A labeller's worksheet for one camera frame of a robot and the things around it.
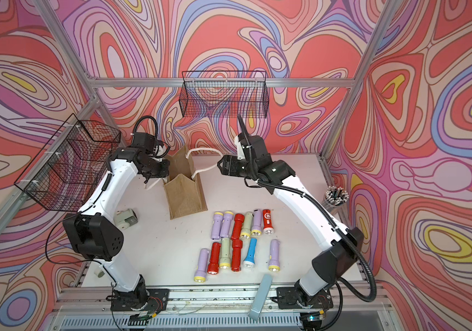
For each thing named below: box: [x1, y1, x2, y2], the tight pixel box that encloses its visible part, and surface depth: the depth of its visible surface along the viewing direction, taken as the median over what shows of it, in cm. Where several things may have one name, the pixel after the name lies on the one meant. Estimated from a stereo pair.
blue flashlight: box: [242, 237, 258, 268], surface depth 83 cm
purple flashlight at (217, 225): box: [211, 211, 224, 240], surface depth 91 cm
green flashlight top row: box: [240, 211, 254, 240], surface depth 90 cm
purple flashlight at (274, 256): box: [267, 238, 281, 272], surface depth 83 cm
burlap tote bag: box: [163, 145, 208, 220], surface depth 93 cm
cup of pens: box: [325, 185, 350, 206], surface depth 85 cm
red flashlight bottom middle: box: [231, 239, 243, 272], surface depth 83 cm
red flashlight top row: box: [230, 213, 245, 240], surface depth 91 cm
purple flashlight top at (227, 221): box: [219, 210, 234, 238], surface depth 92 cm
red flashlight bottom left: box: [207, 242, 221, 276], surface depth 82 cm
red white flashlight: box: [262, 208, 274, 236], surface depth 92 cm
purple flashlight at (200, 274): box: [193, 248, 210, 283], surface depth 80 cm
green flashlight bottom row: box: [219, 237, 231, 269], surface depth 84 cm
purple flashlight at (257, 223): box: [251, 208, 262, 236], surface depth 92 cm
